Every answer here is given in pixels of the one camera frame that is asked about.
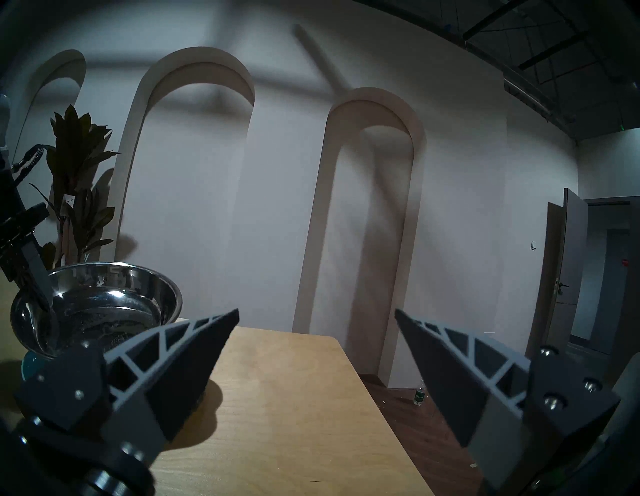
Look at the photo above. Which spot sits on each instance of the grey door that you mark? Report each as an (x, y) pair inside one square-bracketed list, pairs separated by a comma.
[(565, 275)]

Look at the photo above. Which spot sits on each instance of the blue animal face plate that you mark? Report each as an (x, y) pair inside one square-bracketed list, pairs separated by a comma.
[(32, 367)]

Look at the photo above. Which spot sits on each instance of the tall green leafy plant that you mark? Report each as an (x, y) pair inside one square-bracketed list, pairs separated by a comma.
[(75, 150)]

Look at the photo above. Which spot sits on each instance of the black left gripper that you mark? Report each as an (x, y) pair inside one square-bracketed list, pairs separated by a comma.
[(17, 240)]

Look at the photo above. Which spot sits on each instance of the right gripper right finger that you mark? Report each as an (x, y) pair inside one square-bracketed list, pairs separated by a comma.
[(450, 380)]

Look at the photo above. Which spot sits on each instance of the green plastic bottle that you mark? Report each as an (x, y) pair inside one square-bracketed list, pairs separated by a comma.
[(419, 395)]

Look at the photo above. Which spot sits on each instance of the stainless steel dinosaur plate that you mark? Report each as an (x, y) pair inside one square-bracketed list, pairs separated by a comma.
[(115, 300)]

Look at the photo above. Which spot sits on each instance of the white plant tag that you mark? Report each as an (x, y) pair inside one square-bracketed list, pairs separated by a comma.
[(68, 200)]

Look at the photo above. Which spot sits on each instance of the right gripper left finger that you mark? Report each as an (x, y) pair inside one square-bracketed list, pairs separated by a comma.
[(165, 380)]

